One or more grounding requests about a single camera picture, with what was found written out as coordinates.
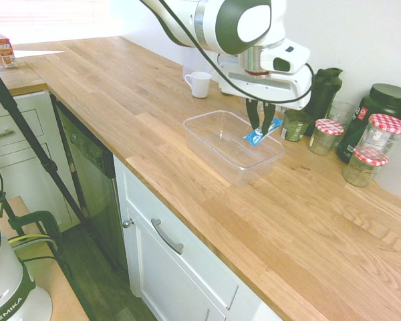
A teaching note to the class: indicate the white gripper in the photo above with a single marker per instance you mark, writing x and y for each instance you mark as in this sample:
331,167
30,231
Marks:
270,88

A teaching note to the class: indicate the blue protein bar wrapper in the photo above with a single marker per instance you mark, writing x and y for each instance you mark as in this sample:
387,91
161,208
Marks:
252,137

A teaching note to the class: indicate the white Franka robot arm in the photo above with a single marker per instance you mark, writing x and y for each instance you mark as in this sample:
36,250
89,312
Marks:
207,23

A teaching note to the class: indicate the clear plastic rectangular container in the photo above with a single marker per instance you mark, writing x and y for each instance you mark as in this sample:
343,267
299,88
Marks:
234,167

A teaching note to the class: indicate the large black protein powder tub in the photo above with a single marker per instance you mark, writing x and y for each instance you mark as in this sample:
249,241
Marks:
391,100

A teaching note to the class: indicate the dark green plastic tub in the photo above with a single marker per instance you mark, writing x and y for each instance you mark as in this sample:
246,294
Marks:
294,128

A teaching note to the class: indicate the black shaker bottle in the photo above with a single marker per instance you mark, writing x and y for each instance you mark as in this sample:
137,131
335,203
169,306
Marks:
324,97

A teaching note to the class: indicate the small jar red checked lid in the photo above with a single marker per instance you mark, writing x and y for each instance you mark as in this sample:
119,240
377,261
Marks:
324,140
362,170

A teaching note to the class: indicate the white ribbed mug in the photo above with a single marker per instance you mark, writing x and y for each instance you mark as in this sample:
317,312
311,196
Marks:
200,85

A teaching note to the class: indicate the clear drinking glass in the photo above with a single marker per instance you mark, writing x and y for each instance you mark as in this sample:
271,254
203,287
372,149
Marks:
342,112

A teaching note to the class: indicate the large jar red checked lid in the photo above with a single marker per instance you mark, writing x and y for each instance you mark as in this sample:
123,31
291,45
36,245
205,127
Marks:
382,135

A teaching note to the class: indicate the silver round cabinet knob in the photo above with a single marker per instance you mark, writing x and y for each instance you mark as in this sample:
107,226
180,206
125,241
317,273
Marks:
128,223

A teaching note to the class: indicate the white kitchen cabinet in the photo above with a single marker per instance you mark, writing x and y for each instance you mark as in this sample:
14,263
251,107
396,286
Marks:
180,274

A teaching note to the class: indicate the stainless steel dishwasher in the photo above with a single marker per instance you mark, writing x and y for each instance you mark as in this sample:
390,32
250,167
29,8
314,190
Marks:
93,180

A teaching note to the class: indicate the black tripod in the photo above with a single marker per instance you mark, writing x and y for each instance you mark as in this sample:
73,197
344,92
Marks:
36,150

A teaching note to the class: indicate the white drawer cabinet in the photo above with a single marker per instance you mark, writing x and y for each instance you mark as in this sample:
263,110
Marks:
30,120

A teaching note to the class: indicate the dark green clamp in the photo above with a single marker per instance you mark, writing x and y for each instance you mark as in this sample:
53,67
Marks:
43,220

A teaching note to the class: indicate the orange white carton box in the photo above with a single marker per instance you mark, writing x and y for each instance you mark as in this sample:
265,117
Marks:
6,51

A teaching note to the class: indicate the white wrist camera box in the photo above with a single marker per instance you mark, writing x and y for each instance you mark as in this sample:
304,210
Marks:
287,57

